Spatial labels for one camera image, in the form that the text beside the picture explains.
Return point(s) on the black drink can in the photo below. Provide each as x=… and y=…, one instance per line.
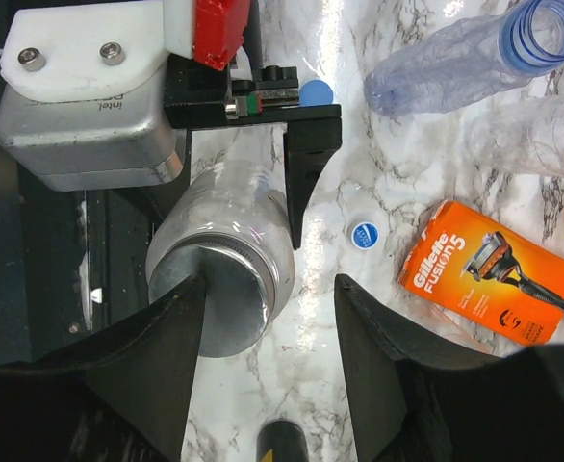
x=281, y=441

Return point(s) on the clear wide-mouth plastic jar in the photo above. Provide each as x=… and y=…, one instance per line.
x=242, y=200

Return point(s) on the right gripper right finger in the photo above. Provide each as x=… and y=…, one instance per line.
x=415, y=396

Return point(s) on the orange razor box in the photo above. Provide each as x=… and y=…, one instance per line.
x=478, y=268

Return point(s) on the silver metal jar lid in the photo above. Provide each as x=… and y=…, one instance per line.
x=239, y=295

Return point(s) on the plain blue bottle cap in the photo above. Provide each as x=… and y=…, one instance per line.
x=315, y=93

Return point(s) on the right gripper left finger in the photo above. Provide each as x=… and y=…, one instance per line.
x=122, y=394

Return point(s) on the clear crushed plastic bottle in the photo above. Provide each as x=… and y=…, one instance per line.
x=524, y=137

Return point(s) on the blue tinted plastic bottle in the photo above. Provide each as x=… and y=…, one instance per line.
x=469, y=60

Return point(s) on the blue white bottle cap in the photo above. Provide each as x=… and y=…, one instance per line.
x=363, y=234

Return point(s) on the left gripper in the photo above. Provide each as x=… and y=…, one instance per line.
x=243, y=96

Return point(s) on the black base frame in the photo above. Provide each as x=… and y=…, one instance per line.
x=71, y=263

